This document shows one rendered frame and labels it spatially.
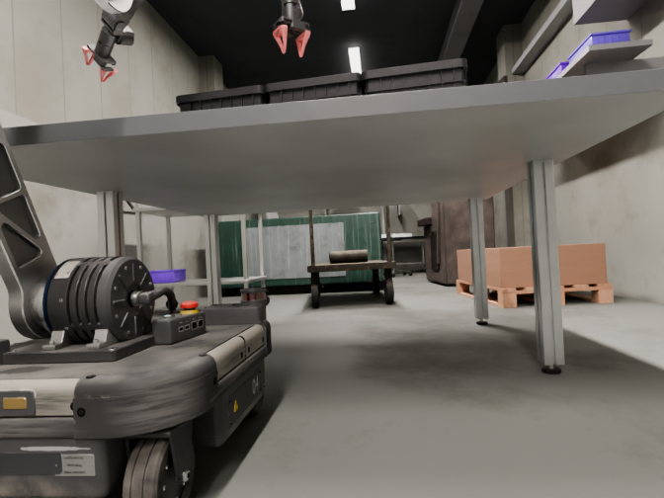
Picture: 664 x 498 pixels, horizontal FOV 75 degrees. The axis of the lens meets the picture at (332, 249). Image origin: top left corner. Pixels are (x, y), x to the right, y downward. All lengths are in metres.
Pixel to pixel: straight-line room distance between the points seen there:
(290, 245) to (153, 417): 4.02
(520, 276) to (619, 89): 2.23
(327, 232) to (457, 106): 3.79
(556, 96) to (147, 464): 0.91
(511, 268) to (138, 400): 2.65
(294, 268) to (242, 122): 3.80
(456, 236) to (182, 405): 4.26
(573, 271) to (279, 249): 2.81
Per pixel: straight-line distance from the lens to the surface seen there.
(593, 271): 3.29
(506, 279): 3.06
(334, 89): 1.37
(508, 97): 0.90
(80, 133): 1.05
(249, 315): 1.10
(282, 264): 4.66
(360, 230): 4.56
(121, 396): 0.70
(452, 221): 4.77
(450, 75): 1.36
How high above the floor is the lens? 0.40
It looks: 1 degrees up
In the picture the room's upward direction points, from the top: 3 degrees counter-clockwise
